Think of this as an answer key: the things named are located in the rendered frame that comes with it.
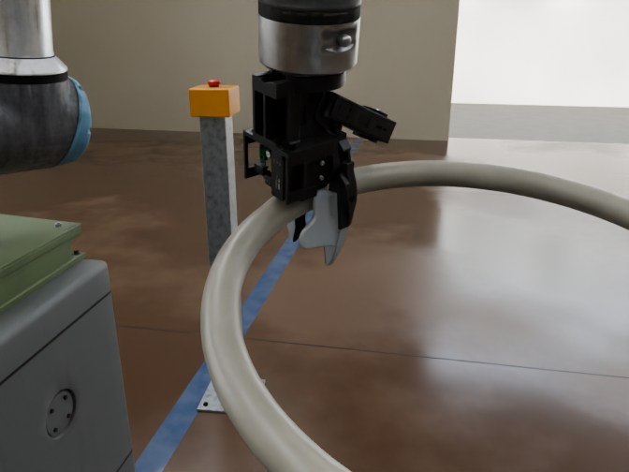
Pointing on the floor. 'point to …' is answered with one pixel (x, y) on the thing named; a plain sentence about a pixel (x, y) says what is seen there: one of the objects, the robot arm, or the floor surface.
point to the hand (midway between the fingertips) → (315, 240)
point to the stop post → (217, 179)
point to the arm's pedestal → (64, 378)
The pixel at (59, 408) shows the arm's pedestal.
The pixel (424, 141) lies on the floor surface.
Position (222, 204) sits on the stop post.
